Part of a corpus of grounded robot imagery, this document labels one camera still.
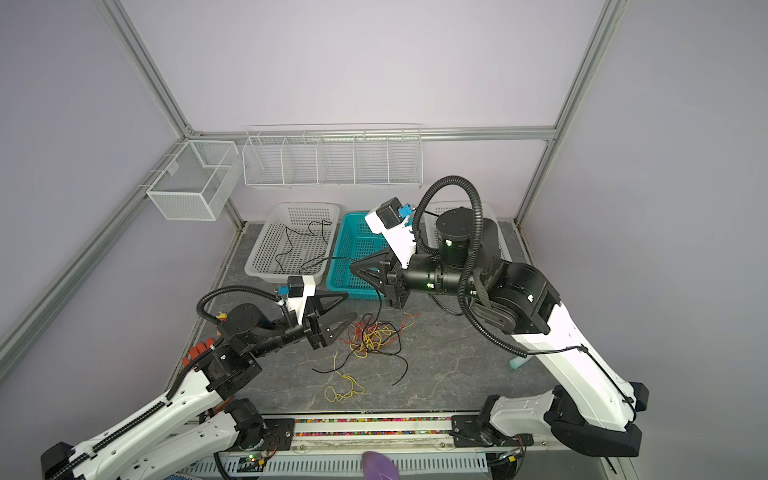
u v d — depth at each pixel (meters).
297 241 1.15
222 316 0.92
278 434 0.74
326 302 0.63
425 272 0.40
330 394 0.79
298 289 0.53
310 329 0.54
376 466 0.71
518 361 0.83
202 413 0.50
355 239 1.14
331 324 0.57
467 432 0.74
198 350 0.87
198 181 0.97
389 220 0.38
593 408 0.36
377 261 0.45
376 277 0.46
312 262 1.08
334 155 0.97
